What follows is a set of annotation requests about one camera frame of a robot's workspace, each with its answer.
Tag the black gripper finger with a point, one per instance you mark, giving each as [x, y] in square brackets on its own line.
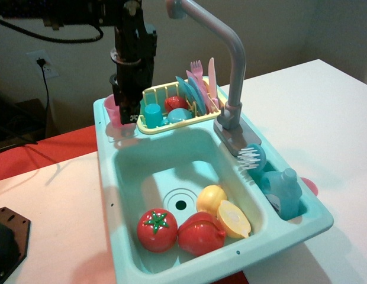
[129, 112]

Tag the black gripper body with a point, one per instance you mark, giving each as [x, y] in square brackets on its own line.
[133, 54]

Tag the pink toy cup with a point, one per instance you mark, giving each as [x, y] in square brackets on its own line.
[113, 111]

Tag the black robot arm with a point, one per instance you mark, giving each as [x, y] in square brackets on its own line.
[56, 14]

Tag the teal toy cup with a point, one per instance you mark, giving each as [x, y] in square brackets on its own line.
[153, 115]

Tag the teal toy sink unit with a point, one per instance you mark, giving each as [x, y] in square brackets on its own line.
[167, 168]

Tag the teal toy bowl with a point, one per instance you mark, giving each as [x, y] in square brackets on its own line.
[178, 115]

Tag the blue toy plate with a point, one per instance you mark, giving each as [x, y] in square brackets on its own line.
[189, 92]
[198, 96]

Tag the yellow dish rack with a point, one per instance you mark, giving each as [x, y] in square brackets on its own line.
[158, 94]

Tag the pink toy fork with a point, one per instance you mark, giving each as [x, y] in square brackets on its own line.
[197, 70]

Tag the pink toy knife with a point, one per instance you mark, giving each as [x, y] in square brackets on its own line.
[212, 79]

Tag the grey toy faucet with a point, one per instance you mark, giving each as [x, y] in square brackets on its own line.
[233, 131]

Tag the yellow lemon half round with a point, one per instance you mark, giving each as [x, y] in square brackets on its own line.
[209, 199]

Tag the red toy tomato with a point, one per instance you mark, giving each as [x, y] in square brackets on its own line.
[157, 230]

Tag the red cloth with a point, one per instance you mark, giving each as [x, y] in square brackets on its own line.
[47, 152]

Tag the teal scrub brush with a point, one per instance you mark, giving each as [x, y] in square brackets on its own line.
[252, 158]

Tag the red toy apple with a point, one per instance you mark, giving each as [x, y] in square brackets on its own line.
[201, 233]

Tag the yellow lemon half cut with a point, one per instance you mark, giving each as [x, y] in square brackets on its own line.
[233, 220]

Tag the teal toy soap bottle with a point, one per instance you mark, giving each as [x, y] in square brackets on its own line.
[283, 192]

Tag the pink round knob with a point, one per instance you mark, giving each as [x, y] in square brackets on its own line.
[311, 185]

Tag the white wall outlet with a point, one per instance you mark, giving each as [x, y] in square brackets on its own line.
[42, 64]

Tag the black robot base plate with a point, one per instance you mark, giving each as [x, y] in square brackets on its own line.
[14, 239]

